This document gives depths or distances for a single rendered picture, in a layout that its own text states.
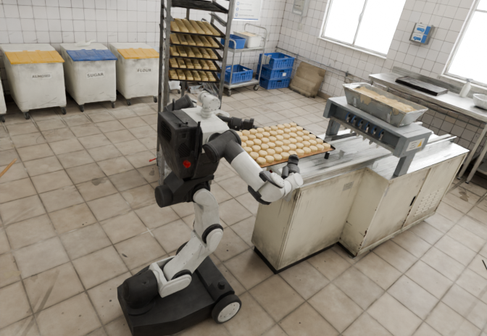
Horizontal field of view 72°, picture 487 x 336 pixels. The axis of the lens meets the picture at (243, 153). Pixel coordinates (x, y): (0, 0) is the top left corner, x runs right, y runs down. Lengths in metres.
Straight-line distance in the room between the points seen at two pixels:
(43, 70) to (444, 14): 5.32
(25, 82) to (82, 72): 0.64
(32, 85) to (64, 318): 2.95
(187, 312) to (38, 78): 3.36
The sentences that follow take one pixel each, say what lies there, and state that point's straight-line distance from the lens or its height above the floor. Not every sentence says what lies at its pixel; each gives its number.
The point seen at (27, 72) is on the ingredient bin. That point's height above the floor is 0.59.
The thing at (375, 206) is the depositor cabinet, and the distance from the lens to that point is 2.72.
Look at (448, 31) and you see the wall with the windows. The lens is 5.81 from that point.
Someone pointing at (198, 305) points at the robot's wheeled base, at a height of 0.17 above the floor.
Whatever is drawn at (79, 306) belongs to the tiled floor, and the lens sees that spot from 2.53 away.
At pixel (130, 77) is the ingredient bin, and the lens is 5.04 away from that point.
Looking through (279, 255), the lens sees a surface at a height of 0.23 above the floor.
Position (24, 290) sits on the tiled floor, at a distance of 2.70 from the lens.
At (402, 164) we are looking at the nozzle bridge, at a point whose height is 0.95.
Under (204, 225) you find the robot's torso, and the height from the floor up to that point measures 0.66.
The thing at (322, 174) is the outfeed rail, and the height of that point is 0.88.
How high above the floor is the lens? 1.99
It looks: 29 degrees down
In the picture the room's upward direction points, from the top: 10 degrees clockwise
